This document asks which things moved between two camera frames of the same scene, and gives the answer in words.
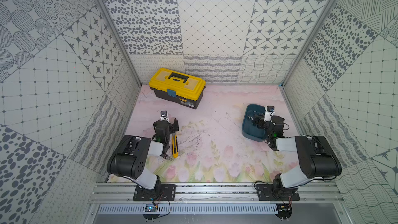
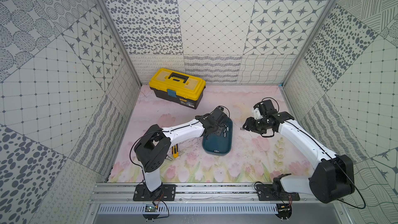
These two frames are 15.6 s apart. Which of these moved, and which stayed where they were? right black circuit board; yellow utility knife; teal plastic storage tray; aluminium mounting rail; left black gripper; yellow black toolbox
Moved: left black gripper; teal plastic storage tray
Stayed: yellow black toolbox; yellow utility knife; aluminium mounting rail; right black circuit board
